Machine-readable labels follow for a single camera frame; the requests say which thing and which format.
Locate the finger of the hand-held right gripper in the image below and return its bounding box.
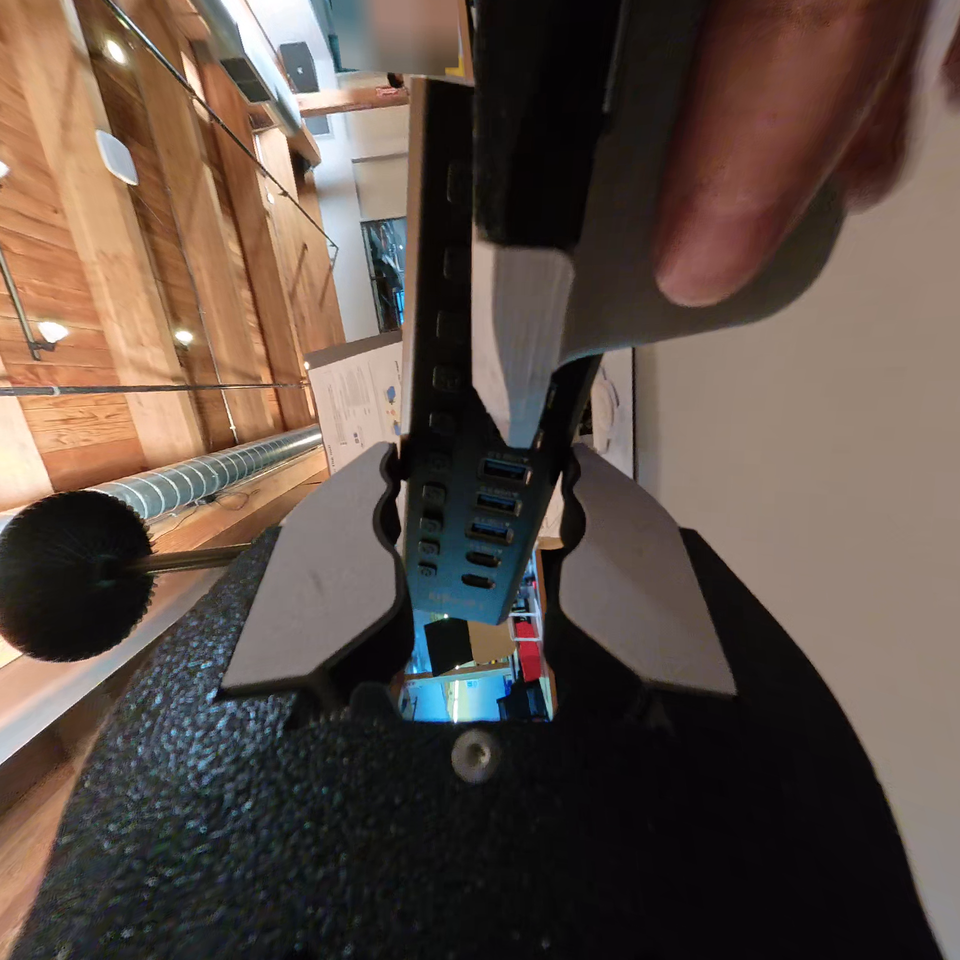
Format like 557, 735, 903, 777
471, 0, 625, 447
558, 0, 849, 370

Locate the silver spiral air duct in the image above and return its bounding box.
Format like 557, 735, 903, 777
88, 426, 325, 520

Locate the black ceiling speaker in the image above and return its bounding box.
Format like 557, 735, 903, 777
279, 41, 318, 96

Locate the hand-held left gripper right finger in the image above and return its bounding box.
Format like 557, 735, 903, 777
555, 444, 738, 699

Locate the white printed board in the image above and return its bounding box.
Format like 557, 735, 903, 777
306, 333, 408, 475

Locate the dark multi-port usb hub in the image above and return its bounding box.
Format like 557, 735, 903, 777
401, 75, 603, 627

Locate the white ceiling access point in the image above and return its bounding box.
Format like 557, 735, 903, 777
96, 129, 141, 186

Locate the dark wall screen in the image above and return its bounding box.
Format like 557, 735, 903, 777
360, 217, 410, 335

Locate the thin black ceiling rod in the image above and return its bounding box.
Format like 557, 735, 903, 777
0, 381, 310, 399

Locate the black box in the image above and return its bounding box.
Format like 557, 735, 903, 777
422, 617, 475, 678

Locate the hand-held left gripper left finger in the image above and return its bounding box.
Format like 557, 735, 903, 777
219, 441, 414, 699

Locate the person's right hand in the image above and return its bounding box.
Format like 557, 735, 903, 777
651, 0, 960, 309

